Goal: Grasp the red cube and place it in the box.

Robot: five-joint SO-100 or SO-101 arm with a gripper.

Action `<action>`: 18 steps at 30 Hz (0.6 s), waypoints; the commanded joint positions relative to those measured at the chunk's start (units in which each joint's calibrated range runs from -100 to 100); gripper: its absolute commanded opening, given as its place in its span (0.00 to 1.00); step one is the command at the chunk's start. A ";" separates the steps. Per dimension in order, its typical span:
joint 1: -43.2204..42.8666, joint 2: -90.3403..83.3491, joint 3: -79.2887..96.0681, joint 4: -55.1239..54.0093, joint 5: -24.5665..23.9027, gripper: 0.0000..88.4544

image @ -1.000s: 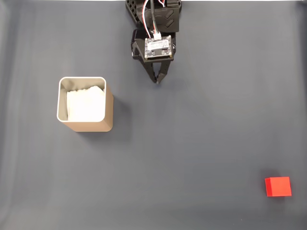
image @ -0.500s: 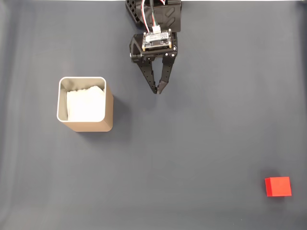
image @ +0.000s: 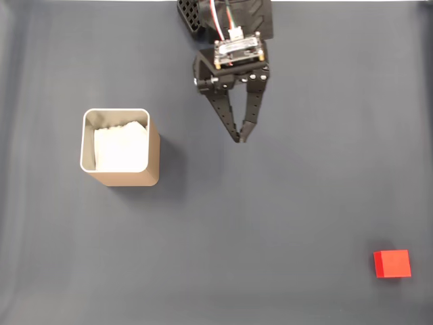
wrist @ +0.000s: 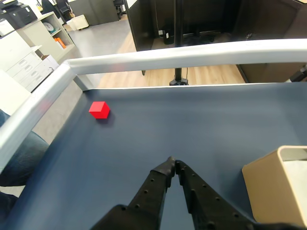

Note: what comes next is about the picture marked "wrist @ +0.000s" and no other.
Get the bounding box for red cube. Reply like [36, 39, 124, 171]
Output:
[88, 101, 111, 119]

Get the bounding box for black office chair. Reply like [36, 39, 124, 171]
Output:
[112, 0, 128, 20]

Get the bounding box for white table rail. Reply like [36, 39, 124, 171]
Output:
[0, 39, 307, 170]

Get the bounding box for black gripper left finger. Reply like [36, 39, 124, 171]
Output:
[91, 156, 177, 230]

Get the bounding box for orange books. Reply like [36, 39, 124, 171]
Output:
[53, 36, 67, 50]

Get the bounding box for beige shelf cabinet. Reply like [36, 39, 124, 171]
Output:
[16, 11, 78, 65]

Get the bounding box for white drawer cabinet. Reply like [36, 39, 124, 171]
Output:
[0, 31, 60, 93]

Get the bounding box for white cardboard box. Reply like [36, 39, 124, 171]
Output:
[66, 14, 90, 31]

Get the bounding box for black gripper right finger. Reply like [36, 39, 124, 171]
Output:
[176, 160, 307, 230]

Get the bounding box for black monitor stand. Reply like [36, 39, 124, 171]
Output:
[169, 68, 190, 86]

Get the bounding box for person's leg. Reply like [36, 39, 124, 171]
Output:
[0, 109, 50, 218]

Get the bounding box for tan metal box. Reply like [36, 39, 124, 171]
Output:
[241, 145, 307, 227]

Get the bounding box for black printer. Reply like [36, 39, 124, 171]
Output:
[0, 1, 38, 27]

